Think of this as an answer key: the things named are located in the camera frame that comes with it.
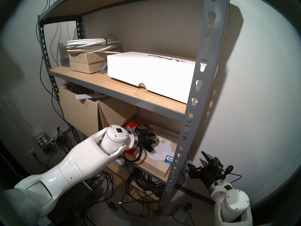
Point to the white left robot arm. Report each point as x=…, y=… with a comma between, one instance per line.
x=70, y=166

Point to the open brown cardboard box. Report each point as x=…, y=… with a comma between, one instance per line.
x=80, y=112

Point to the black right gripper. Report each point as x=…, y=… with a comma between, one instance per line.
x=209, y=173

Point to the flat beige wrapped box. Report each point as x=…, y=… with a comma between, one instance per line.
x=157, y=164

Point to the grey metal block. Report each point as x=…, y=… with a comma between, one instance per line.
x=104, y=68
x=64, y=62

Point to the grey wall power outlet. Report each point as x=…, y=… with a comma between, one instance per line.
x=41, y=140

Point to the white PNY box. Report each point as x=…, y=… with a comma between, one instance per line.
x=150, y=70

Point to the black knob plug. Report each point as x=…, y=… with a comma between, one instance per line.
x=111, y=205
x=189, y=206

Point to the black floor box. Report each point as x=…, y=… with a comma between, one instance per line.
x=75, y=204

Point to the white wall plate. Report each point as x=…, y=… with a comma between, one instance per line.
x=30, y=154

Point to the black floor strip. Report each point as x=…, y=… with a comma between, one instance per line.
x=192, y=195

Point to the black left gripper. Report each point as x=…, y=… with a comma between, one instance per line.
x=144, y=140

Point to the red plastic bin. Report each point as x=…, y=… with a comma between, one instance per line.
x=130, y=127

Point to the pink packaged item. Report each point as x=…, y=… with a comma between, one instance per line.
x=116, y=160

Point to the grey metal rack shelf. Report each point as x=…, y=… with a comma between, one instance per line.
x=207, y=63

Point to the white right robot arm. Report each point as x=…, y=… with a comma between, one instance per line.
x=232, y=204

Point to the white power strip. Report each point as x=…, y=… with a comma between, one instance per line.
x=84, y=96

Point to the black power adapter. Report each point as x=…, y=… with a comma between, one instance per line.
x=62, y=138

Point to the small beige box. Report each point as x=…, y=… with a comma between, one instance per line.
x=82, y=58
x=82, y=68

